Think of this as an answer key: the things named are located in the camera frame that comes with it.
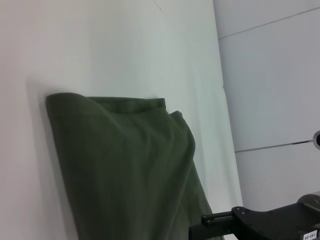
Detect dark green FREE t-shirt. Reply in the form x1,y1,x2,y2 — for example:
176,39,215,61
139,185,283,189
45,92,214,240

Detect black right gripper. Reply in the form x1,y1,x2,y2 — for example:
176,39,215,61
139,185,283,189
188,202,320,240

